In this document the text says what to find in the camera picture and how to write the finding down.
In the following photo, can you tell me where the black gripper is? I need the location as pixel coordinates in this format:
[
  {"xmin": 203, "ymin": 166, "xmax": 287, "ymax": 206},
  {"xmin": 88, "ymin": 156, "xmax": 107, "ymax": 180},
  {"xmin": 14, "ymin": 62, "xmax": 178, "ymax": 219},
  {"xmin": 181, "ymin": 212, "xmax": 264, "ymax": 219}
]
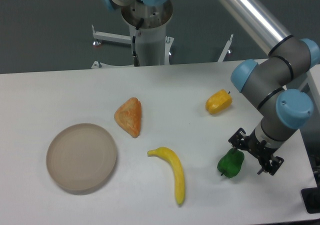
[{"xmin": 228, "ymin": 127, "xmax": 284, "ymax": 176}]

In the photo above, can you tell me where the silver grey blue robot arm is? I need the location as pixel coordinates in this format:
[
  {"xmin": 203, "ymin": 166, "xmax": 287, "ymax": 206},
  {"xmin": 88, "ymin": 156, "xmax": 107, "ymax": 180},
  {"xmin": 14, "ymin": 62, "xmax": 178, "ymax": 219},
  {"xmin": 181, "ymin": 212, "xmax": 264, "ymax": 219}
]
[{"xmin": 102, "ymin": 0, "xmax": 320, "ymax": 175}]

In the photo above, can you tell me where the green toy bell pepper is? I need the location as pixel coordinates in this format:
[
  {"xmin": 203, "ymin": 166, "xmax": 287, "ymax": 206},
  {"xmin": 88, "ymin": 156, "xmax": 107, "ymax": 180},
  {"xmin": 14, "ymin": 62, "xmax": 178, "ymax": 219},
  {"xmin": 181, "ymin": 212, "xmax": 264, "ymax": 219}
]
[{"xmin": 217, "ymin": 148, "xmax": 245, "ymax": 179}]

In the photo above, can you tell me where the yellow toy bell pepper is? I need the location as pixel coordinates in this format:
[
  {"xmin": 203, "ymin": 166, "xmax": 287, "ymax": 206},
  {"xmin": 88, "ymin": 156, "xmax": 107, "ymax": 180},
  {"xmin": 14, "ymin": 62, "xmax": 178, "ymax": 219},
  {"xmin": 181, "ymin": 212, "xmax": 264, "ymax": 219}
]
[{"xmin": 205, "ymin": 89, "xmax": 233, "ymax": 115}]

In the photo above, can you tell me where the black device at table edge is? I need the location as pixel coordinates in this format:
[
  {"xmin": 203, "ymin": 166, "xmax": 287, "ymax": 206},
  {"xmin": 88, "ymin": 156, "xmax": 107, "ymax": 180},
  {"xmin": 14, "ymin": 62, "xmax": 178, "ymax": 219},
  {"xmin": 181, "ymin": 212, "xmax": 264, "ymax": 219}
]
[{"xmin": 301, "ymin": 187, "xmax": 320, "ymax": 214}]

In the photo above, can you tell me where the yellow toy banana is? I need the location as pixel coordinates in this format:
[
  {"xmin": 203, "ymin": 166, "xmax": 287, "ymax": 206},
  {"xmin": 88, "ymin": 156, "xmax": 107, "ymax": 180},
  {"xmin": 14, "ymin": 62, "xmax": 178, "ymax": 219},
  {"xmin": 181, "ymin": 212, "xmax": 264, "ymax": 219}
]
[{"xmin": 147, "ymin": 146, "xmax": 186, "ymax": 206}]

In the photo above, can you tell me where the orange toy triangular sandwich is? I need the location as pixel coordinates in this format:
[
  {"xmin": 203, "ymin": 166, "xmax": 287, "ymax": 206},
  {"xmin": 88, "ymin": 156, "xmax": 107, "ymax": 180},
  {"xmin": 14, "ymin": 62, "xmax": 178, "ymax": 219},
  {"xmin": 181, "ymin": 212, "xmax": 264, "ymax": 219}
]
[{"xmin": 114, "ymin": 97, "xmax": 142, "ymax": 138}]

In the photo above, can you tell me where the beige round plate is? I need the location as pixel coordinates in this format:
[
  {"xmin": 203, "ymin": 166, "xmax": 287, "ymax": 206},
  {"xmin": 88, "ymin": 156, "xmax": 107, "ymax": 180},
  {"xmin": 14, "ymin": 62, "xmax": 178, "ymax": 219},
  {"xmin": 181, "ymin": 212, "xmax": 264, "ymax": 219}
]
[{"xmin": 46, "ymin": 123, "xmax": 117, "ymax": 195}]

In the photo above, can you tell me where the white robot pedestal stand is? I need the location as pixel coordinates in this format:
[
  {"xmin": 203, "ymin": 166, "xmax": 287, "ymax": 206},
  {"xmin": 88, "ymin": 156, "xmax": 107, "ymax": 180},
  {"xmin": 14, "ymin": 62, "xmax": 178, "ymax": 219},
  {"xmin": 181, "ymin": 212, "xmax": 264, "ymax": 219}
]
[{"xmin": 90, "ymin": 0, "xmax": 235, "ymax": 70}]

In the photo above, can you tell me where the black cable on pedestal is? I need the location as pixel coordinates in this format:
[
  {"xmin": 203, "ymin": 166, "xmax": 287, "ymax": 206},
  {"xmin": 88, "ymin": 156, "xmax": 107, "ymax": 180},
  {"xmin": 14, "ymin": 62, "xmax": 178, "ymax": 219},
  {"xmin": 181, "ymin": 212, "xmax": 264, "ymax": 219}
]
[{"xmin": 131, "ymin": 17, "xmax": 145, "ymax": 67}]

